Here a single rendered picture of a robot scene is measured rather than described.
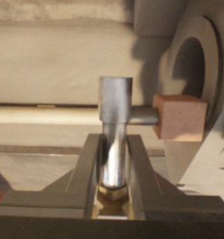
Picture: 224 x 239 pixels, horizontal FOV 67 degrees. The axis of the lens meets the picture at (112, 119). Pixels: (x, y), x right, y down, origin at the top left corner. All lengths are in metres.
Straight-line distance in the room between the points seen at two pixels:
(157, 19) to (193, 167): 0.16
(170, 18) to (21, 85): 0.27
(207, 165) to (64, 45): 0.25
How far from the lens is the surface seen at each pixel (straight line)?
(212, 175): 0.21
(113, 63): 0.30
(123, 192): 0.17
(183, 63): 0.23
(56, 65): 0.32
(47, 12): 0.29
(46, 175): 0.60
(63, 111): 0.34
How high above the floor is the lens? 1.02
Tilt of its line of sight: 48 degrees down
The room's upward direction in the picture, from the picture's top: 178 degrees counter-clockwise
